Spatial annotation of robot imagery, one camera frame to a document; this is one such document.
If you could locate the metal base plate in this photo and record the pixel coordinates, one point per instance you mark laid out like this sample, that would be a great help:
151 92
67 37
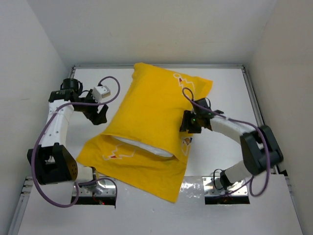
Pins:
103 187
212 187

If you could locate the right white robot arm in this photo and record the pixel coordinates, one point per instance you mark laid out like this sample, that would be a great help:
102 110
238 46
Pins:
259 147

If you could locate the aluminium table frame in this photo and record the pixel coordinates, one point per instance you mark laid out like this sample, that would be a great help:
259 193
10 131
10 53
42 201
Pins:
231 91

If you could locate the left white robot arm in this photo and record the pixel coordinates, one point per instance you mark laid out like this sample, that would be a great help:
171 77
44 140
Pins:
51 161

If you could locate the white front cover board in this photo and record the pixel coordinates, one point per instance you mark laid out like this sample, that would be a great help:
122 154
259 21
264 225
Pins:
139 213

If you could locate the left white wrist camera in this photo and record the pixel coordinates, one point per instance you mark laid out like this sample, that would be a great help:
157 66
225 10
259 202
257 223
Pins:
100 92

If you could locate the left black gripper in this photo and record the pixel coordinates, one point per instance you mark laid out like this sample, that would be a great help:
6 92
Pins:
95 117

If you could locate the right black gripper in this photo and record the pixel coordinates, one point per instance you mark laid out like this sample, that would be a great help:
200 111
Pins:
186 124

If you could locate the white pillow yellow edge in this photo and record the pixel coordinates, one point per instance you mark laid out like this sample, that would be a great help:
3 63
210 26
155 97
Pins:
134 145

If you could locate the yellow pillowcase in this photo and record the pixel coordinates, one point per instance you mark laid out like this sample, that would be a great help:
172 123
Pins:
151 112

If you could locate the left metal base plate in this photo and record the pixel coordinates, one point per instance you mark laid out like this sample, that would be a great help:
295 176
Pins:
103 187

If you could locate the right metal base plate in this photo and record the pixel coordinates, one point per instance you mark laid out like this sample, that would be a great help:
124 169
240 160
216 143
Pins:
212 187

